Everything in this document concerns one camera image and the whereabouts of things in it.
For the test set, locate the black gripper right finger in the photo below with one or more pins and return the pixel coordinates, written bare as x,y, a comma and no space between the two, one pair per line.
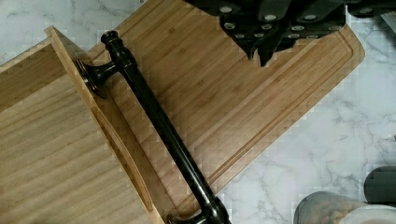
302,19

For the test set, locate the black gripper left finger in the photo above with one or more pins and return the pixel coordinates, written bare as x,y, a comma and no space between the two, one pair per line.
255,25

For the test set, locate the black metal drawer handle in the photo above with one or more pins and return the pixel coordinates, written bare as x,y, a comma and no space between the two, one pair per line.
213,211

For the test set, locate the wooden drawer box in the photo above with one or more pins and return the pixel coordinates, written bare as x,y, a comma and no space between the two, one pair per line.
65,154

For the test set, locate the bamboo cutting board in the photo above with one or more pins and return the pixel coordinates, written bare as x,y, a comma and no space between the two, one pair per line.
226,108

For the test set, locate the clear jar with nuts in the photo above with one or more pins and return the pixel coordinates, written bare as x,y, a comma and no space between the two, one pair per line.
324,207

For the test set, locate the white jar lid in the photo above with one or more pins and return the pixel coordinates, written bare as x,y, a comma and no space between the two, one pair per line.
371,214

